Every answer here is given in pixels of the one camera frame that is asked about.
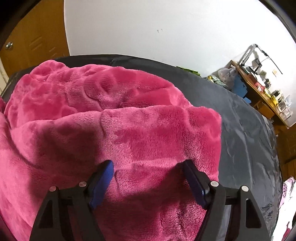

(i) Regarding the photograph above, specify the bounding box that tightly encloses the silver door knob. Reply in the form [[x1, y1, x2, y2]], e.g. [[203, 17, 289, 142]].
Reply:
[[5, 42, 13, 50]]

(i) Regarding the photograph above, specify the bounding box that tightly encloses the white plastic bag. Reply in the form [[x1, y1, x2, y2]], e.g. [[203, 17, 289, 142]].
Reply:
[[218, 67, 237, 89]]

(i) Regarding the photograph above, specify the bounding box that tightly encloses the black bed cover sheet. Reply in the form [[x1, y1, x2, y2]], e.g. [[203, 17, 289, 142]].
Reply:
[[1, 55, 282, 240]]

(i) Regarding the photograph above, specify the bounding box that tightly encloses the wooden desk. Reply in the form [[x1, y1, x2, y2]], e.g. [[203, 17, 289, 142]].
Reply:
[[229, 60, 295, 133]]

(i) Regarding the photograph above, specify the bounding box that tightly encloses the brown wooden door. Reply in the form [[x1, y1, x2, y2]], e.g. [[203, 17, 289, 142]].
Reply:
[[1, 1, 69, 77]]

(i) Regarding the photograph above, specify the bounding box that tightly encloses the brown wooden wardrobe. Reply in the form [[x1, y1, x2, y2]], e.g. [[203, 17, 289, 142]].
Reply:
[[276, 125, 296, 181]]

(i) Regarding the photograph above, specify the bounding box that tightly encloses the purple floral bedding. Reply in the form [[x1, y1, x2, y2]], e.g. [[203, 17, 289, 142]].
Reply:
[[271, 177, 295, 241]]

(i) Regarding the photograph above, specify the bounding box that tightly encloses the pink fleece garment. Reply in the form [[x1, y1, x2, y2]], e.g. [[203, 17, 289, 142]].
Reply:
[[1, 60, 222, 240]]

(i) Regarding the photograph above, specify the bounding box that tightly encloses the cream curtain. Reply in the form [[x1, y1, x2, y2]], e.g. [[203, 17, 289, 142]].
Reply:
[[0, 59, 9, 93]]

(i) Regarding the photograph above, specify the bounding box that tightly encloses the green bag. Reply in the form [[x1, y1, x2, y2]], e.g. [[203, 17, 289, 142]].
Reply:
[[177, 66, 201, 76]]

